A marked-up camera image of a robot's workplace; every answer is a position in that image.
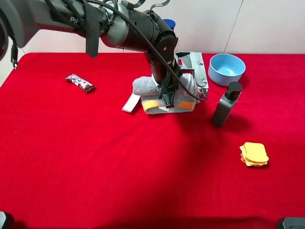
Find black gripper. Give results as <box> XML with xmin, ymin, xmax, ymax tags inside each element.
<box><xmin>151</xmin><ymin>53</ymin><xmax>184</xmax><ymax>110</ymax></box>

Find grey orange towel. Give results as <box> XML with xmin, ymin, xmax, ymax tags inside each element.
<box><xmin>122</xmin><ymin>76</ymin><xmax>200</xmax><ymax>115</ymax></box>

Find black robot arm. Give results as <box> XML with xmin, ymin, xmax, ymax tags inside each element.
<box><xmin>0</xmin><ymin>0</ymin><xmax>181</xmax><ymax>108</ymax></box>

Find dark grey pump bottle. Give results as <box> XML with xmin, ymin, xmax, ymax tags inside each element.
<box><xmin>211</xmin><ymin>82</ymin><xmax>243</xmax><ymax>127</ymax></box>

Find light blue bowl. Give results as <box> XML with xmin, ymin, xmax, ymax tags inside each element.
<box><xmin>208</xmin><ymin>53</ymin><xmax>246</xmax><ymax>86</ymax></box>

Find blue capped white bottle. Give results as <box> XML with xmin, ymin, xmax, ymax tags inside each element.
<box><xmin>163</xmin><ymin>19</ymin><xmax>176</xmax><ymax>31</ymax></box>

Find chocolate bar wrapper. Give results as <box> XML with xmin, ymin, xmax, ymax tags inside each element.
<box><xmin>65</xmin><ymin>74</ymin><xmax>95</xmax><ymax>93</ymax></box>

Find toy sandwich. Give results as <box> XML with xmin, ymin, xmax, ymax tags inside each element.
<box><xmin>239</xmin><ymin>142</ymin><xmax>269</xmax><ymax>167</ymax></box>

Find red tablecloth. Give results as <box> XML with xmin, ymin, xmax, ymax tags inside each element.
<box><xmin>0</xmin><ymin>53</ymin><xmax>305</xmax><ymax>229</ymax></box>

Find dark base right corner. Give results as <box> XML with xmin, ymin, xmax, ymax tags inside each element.
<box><xmin>276</xmin><ymin>217</ymin><xmax>305</xmax><ymax>229</ymax></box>

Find dark base corner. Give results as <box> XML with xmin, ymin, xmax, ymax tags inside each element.
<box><xmin>0</xmin><ymin>211</ymin><xmax>14</xmax><ymax>229</ymax></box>
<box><xmin>276</xmin><ymin>217</ymin><xmax>305</xmax><ymax>229</ymax></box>

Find dark base left corner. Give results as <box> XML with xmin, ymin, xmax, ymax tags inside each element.
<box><xmin>0</xmin><ymin>211</ymin><xmax>14</xmax><ymax>229</ymax></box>

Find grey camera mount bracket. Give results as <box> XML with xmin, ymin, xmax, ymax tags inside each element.
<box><xmin>175</xmin><ymin>52</ymin><xmax>209</xmax><ymax>100</ymax></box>

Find black cable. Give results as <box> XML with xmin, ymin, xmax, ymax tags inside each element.
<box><xmin>10</xmin><ymin>0</ymin><xmax>207</xmax><ymax>101</ymax></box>

